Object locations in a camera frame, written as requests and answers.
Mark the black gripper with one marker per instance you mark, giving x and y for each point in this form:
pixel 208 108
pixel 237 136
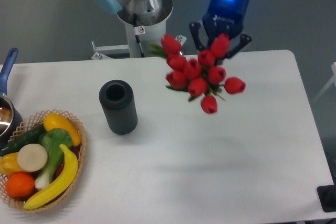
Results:
pixel 222 17

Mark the red tulip bouquet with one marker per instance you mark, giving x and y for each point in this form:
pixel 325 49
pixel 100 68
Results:
pixel 201 76

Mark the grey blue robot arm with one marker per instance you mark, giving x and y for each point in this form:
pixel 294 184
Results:
pixel 145 23

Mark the dark grey ribbed vase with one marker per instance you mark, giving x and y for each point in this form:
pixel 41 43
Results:
pixel 117 100

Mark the white object at right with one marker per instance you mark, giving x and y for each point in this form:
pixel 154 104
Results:
pixel 328 84

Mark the yellow squash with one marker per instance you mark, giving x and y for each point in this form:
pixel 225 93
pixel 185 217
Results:
pixel 56 121

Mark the black device at edge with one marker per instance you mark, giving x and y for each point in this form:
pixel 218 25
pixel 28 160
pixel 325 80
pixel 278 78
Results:
pixel 327 197

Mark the green bok choy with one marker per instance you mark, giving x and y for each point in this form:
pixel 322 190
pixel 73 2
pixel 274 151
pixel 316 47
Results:
pixel 51 143

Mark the woven wicker basket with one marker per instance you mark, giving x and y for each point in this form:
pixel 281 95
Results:
pixel 28 124

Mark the green cucumber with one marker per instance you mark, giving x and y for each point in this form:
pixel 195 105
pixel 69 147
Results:
pixel 29 137

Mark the yellow banana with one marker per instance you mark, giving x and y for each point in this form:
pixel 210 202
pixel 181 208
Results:
pixel 59 185

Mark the beige round disc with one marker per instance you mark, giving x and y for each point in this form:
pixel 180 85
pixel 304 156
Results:
pixel 32 157

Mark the yellow bell pepper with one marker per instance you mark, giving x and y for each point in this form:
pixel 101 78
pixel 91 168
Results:
pixel 9 164

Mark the orange fruit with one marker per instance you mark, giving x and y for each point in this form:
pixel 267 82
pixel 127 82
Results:
pixel 20 185

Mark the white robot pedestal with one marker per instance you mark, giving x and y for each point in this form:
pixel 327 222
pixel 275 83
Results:
pixel 144 22

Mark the blue handled saucepan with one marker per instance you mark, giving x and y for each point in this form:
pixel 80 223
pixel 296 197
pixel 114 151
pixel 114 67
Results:
pixel 10 117

